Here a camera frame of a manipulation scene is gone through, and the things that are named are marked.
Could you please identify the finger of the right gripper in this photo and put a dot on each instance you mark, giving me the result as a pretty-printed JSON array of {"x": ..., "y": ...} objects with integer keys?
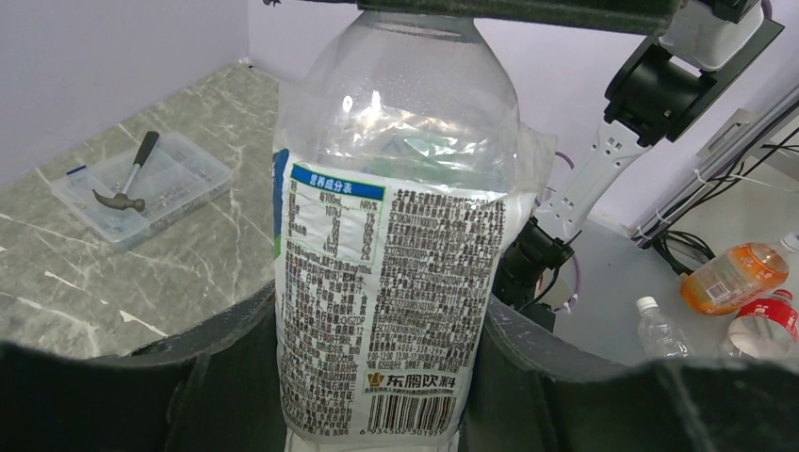
[{"x": 642, "y": 17}]

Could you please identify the red label bottle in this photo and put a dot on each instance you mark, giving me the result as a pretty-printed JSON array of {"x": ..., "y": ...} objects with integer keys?
[{"x": 764, "y": 329}]

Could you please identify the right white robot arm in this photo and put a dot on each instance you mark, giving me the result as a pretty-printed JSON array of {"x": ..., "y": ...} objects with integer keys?
[{"x": 691, "y": 53}]

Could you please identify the labelled water bottle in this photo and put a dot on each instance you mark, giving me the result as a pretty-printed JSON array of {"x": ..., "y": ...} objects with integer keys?
[{"x": 399, "y": 179}]

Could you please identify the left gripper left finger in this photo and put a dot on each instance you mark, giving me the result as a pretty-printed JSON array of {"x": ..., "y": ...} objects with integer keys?
[{"x": 213, "y": 387}]

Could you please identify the clear plastic tray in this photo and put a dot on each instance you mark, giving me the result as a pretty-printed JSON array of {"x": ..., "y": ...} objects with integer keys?
[{"x": 177, "y": 178}]

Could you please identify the small hammer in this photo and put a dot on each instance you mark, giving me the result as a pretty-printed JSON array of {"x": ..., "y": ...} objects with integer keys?
[{"x": 121, "y": 201}]

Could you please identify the orange drink bottle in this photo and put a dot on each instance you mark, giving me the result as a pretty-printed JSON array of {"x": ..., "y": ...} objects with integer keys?
[{"x": 739, "y": 275}]

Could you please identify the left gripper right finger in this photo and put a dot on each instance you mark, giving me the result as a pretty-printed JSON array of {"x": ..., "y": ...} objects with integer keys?
[{"x": 531, "y": 391}]

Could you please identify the clear bottle outside table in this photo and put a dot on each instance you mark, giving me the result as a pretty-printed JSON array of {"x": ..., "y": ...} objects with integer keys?
[{"x": 659, "y": 336}]

